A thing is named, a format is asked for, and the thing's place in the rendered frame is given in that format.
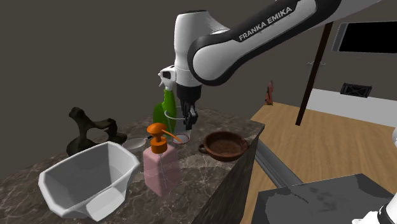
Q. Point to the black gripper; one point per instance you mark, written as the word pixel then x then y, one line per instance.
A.
pixel 189 93

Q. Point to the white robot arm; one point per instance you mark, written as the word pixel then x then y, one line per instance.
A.
pixel 217 52

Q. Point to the clear drinking glass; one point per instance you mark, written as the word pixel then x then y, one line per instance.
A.
pixel 179 125

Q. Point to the green spray bottle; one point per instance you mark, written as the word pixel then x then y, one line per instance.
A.
pixel 159 116

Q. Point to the pink soap dispenser orange pump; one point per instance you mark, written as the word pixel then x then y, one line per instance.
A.
pixel 161 169

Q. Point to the small white dish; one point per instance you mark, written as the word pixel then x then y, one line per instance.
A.
pixel 134 144

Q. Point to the reddish brown figure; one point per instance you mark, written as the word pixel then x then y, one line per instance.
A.
pixel 269 94

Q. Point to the dark abstract sculpture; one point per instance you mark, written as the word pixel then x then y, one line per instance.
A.
pixel 81 124

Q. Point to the white angular bowl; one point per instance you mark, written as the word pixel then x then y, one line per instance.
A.
pixel 86 173

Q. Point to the dark brown pole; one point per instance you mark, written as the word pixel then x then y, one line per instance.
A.
pixel 313 74

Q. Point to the dark grey robot stand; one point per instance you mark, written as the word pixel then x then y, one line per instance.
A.
pixel 325 201

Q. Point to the black framed window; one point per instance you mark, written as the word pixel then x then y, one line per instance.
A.
pixel 369 37

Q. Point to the black wall vent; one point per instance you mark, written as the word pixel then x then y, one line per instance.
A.
pixel 356 90

